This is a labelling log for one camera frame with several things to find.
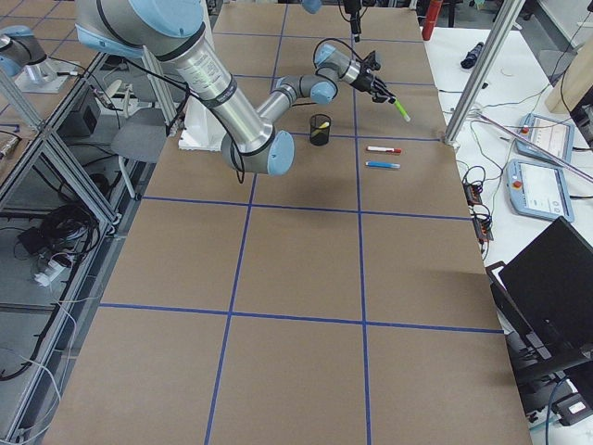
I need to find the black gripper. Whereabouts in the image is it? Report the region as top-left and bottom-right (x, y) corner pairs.
(342, 0), (361, 32)
(349, 50), (397, 104)

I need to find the green highlighter pen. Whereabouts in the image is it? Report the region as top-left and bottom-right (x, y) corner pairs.
(393, 98), (411, 122)

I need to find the white marker red cap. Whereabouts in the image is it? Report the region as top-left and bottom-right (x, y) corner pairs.
(366, 146), (402, 155)

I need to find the yellow highlighter pen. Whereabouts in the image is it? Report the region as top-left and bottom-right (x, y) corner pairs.
(310, 121), (331, 137)

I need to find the blue highlighter pen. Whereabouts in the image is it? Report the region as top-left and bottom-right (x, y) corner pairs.
(365, 160), (401, 170)

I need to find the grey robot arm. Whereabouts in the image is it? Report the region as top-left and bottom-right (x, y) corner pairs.
(76, 0), (399, 175)
(300, 0), (363, 36)

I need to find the black mesh pen cup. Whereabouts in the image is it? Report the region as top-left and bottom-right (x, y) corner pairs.
(309, 114), (332, 146)

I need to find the folded dark umbrella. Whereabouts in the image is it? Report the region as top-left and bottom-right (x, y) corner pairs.
(460, 42), (485, 70)

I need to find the black usb hub left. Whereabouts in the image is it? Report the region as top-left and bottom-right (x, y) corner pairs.
(463, 184), (483, 206)

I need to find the black usb hub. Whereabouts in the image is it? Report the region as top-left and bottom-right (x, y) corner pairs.
(463, 184), (483, 206)
(472, 214), (494, 244)

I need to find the black usb hub right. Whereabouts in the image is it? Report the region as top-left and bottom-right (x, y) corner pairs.
(472, 214), (494, 244)

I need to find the upper teach pendant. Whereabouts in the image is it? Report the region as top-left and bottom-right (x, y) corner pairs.
(516, 113), (575, 163)

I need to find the teach pendant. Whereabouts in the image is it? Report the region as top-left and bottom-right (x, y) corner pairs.
(505, 159), (574, 223)
(516, 113), (575, 163)

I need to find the lower teach pendant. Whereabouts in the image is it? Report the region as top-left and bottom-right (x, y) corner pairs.
(505, 159), (574, 223)

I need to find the grey office chair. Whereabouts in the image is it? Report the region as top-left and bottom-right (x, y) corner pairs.
(110, 76), (169, 200)

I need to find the black laptop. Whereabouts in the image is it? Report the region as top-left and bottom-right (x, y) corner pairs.
(492, 217), (592, 354)

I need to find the aluminium frame post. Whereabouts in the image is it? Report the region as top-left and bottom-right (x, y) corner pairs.
(443, 0), (525, 146)

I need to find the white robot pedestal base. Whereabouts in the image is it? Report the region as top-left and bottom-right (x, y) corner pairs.
(178, 97), (226, 152)

